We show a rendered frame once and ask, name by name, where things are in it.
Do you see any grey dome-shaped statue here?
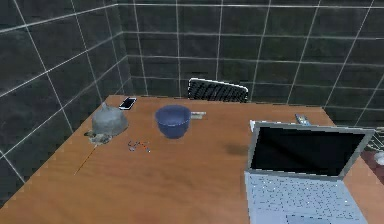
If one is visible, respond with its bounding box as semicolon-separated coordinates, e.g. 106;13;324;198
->
83;101;130;145

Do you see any silver open laptop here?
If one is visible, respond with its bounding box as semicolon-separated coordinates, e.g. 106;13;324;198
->
244;120;376;224

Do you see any brown wooden table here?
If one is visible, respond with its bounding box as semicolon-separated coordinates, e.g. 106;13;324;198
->
0;94;384;224

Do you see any thin orange pencil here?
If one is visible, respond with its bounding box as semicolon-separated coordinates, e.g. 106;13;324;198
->
73;144;98;176

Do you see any grey remote control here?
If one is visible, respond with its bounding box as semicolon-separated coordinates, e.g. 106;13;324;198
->
294;113;312;126

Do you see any white wire chair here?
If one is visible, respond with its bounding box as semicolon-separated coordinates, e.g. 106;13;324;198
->
364;130;384;166

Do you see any small key ring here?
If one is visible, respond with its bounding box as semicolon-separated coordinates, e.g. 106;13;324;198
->
127;140;152;154

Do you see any blue mixing bowl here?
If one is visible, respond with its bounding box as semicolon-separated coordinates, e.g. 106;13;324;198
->
154;104;192;140

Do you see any white-edged black smartphone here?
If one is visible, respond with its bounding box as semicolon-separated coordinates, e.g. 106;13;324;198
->
118;96;138;111

